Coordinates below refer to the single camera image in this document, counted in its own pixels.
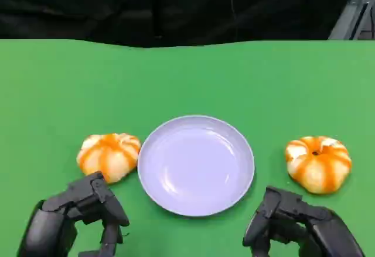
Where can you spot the black backdrop curtain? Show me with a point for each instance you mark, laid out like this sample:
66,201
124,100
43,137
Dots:
117,5

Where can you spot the grey metal frame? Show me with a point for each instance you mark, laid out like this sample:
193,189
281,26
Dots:
356,11

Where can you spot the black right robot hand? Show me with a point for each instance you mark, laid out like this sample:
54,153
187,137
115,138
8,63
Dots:
322,230

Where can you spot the lilac plate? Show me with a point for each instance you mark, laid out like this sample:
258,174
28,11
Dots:
194,166

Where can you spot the green table cloth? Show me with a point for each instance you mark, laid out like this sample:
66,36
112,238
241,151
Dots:
187,87

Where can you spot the orange white toy bread roll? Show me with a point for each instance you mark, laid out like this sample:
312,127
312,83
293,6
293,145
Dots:
317,166
109,156

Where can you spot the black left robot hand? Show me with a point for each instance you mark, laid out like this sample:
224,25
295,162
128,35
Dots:
49,227

